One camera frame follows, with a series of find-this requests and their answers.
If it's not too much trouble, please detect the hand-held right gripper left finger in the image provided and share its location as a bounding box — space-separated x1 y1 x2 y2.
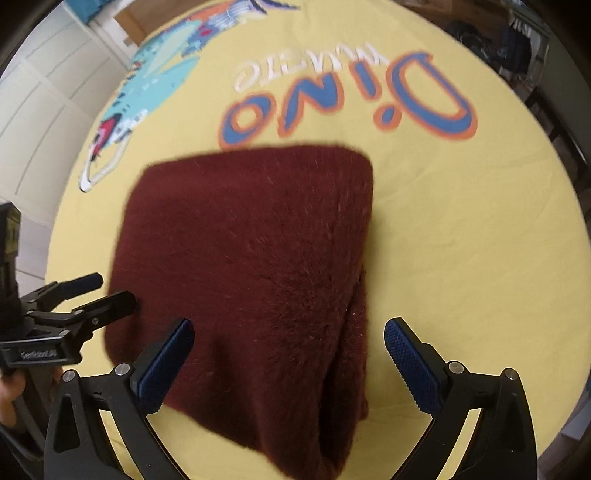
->
43 318 195 480

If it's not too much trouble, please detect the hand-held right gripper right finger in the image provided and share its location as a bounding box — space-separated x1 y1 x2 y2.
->
384 316 539 480

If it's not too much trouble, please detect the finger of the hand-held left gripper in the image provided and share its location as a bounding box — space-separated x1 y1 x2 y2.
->
28 272 105 313
28 291 137 344

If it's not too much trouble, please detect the maroon fuzzy sweater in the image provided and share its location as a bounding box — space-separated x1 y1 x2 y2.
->
104 144 375 480

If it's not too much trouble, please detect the person's left hand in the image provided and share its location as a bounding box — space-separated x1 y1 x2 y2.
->
0 372 27 426

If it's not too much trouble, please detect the yellow printed blanket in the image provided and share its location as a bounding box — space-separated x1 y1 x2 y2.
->
44 0 585 480

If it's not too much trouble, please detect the white panelled cabinet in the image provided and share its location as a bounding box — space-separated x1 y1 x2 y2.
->
0 9 139 227

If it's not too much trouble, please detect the brown wooden board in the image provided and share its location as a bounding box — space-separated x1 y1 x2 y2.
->
113 0 204 47

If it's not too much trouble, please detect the teal cloth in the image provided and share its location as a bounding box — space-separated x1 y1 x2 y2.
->
65 0 139 24

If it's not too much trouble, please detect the grey upholstered wooden chair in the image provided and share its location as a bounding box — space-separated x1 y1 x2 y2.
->
526 25 591 195

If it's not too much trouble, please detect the black bag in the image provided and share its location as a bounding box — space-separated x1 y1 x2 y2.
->
447 21 500 62

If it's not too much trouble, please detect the navy tote bag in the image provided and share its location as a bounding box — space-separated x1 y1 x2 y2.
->
499 13 533 75

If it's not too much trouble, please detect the wooden cabinet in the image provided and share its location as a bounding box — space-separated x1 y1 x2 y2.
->
402 0 509 28

